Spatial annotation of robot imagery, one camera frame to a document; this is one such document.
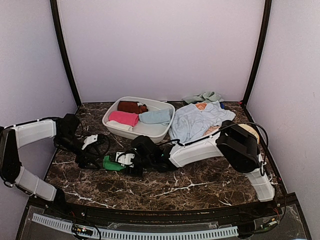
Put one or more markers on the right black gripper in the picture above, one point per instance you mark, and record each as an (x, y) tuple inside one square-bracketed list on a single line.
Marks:
[(137, 173)]

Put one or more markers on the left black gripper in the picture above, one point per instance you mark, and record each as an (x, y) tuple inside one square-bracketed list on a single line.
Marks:
[(82, 163)]

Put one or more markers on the green microfiber towel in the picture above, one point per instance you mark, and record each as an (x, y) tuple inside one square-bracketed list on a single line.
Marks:
[(111, 166)]

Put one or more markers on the light blue towel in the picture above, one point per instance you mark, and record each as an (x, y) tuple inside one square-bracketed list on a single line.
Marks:
[(190, 123), (162, 117)]

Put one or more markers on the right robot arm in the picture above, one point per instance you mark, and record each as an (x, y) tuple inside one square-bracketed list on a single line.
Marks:
[(233, 141)]

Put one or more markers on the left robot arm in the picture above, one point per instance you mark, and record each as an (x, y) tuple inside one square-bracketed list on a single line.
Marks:
[(63, 132)]

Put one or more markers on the white rolled towel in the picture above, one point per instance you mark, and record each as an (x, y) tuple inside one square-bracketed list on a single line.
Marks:
[(118, 125)]

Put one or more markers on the pink rolled towel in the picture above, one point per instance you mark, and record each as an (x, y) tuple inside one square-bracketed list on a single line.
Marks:
[(125, 118)]

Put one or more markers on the white plastic basin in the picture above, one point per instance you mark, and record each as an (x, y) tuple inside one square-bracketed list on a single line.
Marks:
[(156, 132)]

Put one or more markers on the light blue rolled towel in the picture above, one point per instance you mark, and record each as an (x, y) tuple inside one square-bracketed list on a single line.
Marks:
[(162, 117)]

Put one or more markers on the brown rolled towel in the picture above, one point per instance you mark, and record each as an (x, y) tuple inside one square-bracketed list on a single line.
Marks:
[(132, 107)]

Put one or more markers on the small circuit board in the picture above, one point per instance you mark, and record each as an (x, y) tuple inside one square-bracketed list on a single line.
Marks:
[(81, 231)]

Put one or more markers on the orange patterned cloth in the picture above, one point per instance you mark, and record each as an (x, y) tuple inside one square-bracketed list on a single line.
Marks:
[(201, 106)]

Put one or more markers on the sage green crumpled towel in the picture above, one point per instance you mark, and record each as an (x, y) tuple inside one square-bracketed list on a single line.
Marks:
[(205, 97)]

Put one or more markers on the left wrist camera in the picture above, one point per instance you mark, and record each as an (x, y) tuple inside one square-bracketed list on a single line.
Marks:
[(89, 140)]

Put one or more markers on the white slotted cable duct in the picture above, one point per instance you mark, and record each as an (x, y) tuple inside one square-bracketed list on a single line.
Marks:
[(135, 233)]

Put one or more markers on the black front rail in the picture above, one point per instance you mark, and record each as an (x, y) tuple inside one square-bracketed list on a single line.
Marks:
[(228, 207)]

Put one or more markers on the left black frame post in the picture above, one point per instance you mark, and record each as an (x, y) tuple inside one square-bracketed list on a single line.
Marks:
[(63, 51)]

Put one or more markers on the black frame post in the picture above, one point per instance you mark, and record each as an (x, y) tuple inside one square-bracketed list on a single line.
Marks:
[(258, 53), (63, 51)]

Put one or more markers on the right black frame post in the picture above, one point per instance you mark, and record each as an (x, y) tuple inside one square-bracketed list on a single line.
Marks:
[(258, 53)]

